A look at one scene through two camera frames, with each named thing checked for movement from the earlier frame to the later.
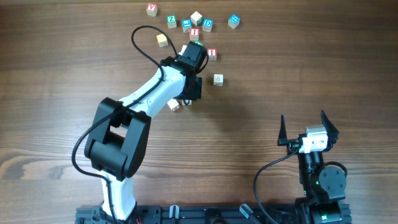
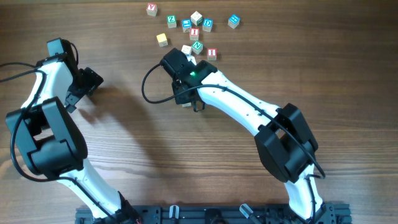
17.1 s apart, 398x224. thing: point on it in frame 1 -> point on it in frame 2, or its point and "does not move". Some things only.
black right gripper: x=293 y=145 -> x=176 y=88
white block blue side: x=183 y=49 does not move
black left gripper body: x=194 y=94 -> x=86 y=84
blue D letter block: x=207 y=25 does not move
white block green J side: x=186 y=102 does not move
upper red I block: x=194 y=34 does not move
